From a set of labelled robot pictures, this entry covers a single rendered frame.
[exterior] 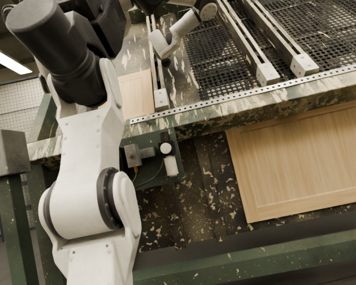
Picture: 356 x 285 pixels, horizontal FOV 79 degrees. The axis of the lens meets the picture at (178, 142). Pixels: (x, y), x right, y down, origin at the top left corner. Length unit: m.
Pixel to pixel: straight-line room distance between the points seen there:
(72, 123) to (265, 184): 0.98
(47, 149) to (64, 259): 0.70
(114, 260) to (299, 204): 1.03
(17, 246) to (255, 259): 0.95
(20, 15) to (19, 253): 0.83
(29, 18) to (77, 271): 0.52
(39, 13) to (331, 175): 1.35
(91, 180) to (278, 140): 1.01
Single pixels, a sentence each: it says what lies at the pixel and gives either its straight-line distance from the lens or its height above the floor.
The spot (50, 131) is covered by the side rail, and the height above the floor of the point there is 0.97.
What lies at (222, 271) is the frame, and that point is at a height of 0.15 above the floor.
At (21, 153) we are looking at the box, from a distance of 1.10.
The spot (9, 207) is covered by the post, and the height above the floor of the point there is 0.63.
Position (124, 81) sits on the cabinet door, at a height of 1.18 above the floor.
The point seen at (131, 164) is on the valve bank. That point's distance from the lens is 0.89.
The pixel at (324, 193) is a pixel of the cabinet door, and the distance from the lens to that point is 1.38.
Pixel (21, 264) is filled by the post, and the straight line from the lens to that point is 1.11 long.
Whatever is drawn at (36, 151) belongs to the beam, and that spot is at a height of 0.85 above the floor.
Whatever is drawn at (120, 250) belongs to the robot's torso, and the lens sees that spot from 0.54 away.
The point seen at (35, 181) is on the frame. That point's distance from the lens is 1.25.
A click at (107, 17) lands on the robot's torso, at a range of 0.77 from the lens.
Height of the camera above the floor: 0.68
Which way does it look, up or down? 4 degrees up
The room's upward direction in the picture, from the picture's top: 13 degrees counter-clockwise
